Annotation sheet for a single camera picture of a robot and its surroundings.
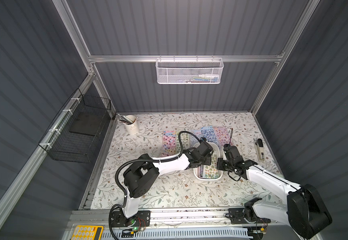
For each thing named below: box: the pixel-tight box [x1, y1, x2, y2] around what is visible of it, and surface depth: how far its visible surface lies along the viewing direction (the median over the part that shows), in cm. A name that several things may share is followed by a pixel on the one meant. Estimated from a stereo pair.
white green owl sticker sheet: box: [203, 153, 219, 179], surface depth 86 cm
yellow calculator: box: [71, 225, 104, 240], surface depth 71 cm
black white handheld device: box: [254, 138, 266, 162], surface depth 98 cm
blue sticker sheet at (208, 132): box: [201, 125, 218, 145], surface depth 110 cm
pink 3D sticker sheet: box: [213, 125, 234, 149], surface depth 110 cm
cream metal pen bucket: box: [124, 115, 139, 135], surface depth 105 cm
